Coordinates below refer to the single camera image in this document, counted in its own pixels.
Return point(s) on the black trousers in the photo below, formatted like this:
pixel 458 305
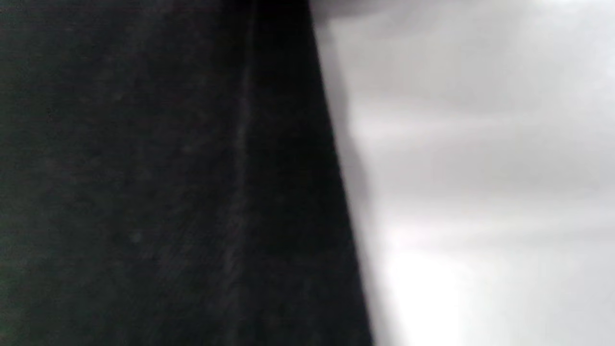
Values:
pixel 144 168

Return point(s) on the white table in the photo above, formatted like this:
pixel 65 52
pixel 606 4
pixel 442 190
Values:
pixel 480 192

